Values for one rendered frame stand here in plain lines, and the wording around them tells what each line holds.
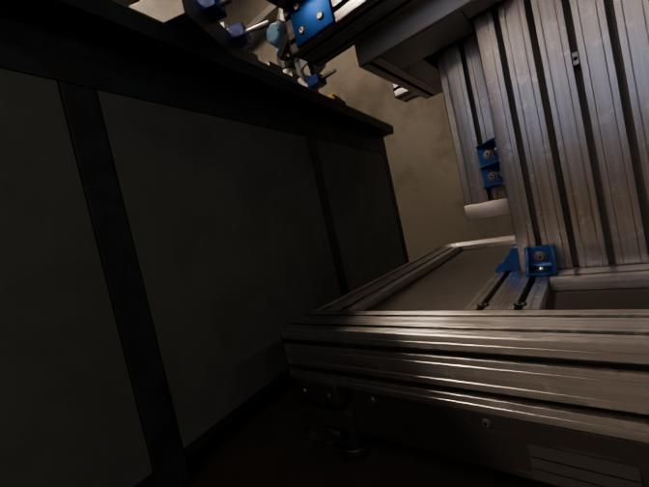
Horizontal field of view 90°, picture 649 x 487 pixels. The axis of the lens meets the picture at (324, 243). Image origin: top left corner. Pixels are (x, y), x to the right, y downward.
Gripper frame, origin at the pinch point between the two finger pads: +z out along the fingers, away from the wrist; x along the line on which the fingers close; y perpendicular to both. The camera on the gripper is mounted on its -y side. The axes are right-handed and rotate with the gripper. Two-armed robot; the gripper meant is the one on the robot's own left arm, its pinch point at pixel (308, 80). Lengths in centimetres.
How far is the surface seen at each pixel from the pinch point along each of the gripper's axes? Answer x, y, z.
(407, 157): 167, -48, 4
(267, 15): 148, -147, -161
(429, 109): 167, -24, -25
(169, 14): -49, 11, 4
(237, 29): -31.8, 8.0, -0.9
